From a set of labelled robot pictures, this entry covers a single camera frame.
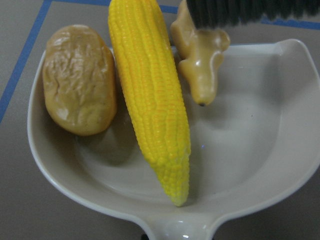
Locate yellow toy corn cob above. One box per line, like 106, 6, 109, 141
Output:
108, 0, 191, 207

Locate tan toy ginger root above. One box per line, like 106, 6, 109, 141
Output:
170, 0, 231, 106

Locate beige hand brush black bristles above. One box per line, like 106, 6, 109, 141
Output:
186, 0, 320, 29

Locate brown toy potato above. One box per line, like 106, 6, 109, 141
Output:
42, 24, 117, 136

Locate beige plastic dustpan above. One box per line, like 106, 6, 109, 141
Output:
27, 39, 320, 240

